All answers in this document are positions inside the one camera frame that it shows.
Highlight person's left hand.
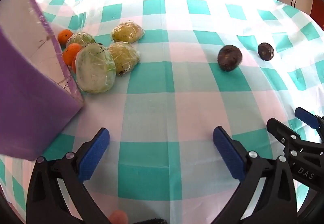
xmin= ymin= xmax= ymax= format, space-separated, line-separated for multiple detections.
xmin=109 ymin=210 xmax=129 ymax=224

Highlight teal checkered tablecloth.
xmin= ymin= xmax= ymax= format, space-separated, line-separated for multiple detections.
xmin=0 ymin=0 xmax=324 ymax=224

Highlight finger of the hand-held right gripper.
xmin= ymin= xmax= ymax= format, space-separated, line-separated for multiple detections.
xmin=266 ymin=118 xmax=303 ymax=157
xmin=295 ymin=107 xmax=324 ymax=144

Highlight wrapped yellow-green mango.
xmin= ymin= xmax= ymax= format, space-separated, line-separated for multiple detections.
xmin=111 ymin=21 xmax=145 ymax=44
xmin=108 ymin=42 xmax=141 ymax=75

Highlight purple cardboard box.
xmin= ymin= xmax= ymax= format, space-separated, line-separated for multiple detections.
xmin=0 ymin=0 xmax=85 ymax=161

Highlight large wrapped pale green melon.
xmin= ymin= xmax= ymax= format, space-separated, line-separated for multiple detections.
xmin=75 ymin=43 xmax=117 ymax=94

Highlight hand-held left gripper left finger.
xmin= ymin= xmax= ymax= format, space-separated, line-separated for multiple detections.
xmin=26 ymin=127 xmax=119 ymax=224

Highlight small wrapped green fruit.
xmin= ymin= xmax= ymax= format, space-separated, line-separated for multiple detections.
xmin=66 ymin=32 xmax=96 ymax=48

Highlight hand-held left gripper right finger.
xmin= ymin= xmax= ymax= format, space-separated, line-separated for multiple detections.
xmin=213 ymin=126 xmax=297 ymax=224

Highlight dark brown avocado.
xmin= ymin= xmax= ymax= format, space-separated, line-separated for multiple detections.
xmin=218 ymin=45 xmax=243 ymax=73
xmin=257 ymin=42 xmax=275 ymax=61

